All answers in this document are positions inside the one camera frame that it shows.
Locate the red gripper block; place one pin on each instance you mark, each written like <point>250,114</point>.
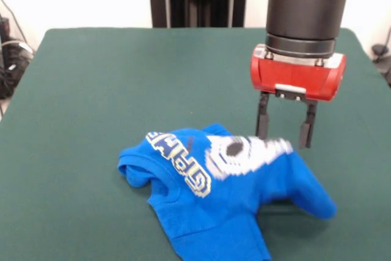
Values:
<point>296,74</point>

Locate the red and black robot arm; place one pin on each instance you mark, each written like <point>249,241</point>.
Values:
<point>305,7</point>

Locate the blue printed shirt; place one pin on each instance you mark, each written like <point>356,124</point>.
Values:
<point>214,206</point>

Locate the dark green tablecloth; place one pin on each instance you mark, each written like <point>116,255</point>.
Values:
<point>91,90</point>

